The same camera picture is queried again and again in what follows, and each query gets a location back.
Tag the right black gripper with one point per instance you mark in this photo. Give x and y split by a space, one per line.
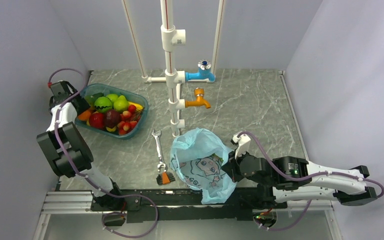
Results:
230 166

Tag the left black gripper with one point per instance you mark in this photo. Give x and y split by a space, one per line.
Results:
83 105

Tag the fake orange fruit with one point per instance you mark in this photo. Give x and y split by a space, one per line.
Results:
85 115

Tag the light blue plastic bag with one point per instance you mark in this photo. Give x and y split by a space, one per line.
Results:
197 158

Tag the fake dark red fruit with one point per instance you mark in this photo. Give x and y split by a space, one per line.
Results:
112 118

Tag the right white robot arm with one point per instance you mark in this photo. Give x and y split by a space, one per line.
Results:
291 178

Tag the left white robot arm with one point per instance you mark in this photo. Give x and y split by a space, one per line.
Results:
68 153

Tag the fake green red mango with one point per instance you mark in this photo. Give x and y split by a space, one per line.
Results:
90 100

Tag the fake red apple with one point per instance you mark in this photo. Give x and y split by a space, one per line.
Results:
96 120

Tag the fake green lime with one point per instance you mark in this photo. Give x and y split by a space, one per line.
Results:
113 97

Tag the fake green pear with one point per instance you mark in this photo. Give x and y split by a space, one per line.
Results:
121 104

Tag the fake yellow mango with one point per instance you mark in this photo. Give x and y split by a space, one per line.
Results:
112 130

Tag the fake strawberries bunch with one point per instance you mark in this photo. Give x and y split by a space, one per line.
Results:
129 120

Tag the fake yellow banana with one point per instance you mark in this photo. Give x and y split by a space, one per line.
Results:
134 106

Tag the teal plastic fruit basket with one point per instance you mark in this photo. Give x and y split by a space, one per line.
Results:
98 90

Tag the black orange small brush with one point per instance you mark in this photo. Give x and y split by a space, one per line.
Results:
165 178

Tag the orange plastic faucet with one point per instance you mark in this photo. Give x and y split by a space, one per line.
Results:
199 101

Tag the silver combination wrench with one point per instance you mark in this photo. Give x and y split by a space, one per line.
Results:
161 166

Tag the blue plastic faucet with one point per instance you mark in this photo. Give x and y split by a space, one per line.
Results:
204 73

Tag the white pvc pipe stand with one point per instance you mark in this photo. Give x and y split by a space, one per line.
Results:
171 37

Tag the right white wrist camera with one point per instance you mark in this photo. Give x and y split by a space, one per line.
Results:
243 141

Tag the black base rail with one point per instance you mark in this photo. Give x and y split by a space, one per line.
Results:
185 204

